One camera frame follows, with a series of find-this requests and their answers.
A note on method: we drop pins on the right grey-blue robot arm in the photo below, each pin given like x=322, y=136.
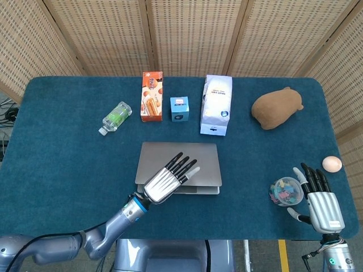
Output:
x=337, y=255

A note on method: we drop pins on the small blue speaker box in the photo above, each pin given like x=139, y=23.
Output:
x=179, y=109

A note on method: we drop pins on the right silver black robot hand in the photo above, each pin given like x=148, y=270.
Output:
x=323, y=207

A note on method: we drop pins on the silver laptop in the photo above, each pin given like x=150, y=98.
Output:
x=198, y=158

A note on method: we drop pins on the blue felt-covered table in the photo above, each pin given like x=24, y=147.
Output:
x=71, y=170

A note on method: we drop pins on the orange snack box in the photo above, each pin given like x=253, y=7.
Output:
x=151, y=97

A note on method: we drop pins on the clear green-label water bottle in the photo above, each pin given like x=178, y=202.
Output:
x=116, y=117

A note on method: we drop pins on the white paper bag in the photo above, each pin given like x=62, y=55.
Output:
x=215, y=107

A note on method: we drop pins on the brown egg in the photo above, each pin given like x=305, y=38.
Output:
x=331, y=163

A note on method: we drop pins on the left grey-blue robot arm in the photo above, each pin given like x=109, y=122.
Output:
x=113, y=226

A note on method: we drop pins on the brown plush toy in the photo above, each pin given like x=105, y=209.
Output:
x=276, y=109

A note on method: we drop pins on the clear tub of binder clips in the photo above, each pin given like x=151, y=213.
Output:
x=285, y=191

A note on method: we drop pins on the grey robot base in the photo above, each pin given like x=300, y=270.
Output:
x=170, y=255

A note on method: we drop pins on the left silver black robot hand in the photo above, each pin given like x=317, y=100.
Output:
x=161, y=184

